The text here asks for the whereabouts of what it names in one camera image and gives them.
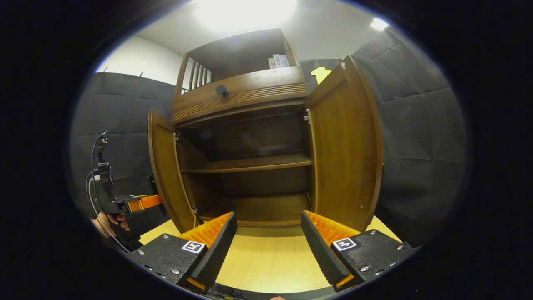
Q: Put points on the large ceiling light panel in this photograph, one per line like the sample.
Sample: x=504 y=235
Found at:
x=245 y=14

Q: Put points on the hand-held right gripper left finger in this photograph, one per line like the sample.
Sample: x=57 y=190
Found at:
x=220 y=246

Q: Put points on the wooden cabinet door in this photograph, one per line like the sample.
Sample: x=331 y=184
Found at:
x=166 y=166
x=345 y=146

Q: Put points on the small ceiling light panel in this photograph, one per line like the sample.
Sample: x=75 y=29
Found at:
x=379 y=24

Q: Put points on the wooden double-door shoe cabinet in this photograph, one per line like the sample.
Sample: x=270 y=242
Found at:
x=233 y=50

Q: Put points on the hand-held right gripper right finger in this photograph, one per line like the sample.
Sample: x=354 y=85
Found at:
x=320 y=250

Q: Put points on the wooden cabinet drawer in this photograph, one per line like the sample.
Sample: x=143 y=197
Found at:
x=258 y=89

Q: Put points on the wooden inner shelf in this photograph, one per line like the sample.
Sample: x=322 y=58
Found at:
x=250 y=162

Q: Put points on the pinkish book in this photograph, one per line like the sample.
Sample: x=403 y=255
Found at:
x=271 y=63

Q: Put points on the round black drawer knob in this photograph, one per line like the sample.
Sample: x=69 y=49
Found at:
x=222 y=90

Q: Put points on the black backdrop cloth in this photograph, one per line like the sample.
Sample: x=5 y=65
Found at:
x=416 y=125

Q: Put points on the tall white book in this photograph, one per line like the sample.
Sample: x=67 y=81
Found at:
x=277 y=61

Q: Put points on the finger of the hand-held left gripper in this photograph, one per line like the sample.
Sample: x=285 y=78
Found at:
x=143 y=203

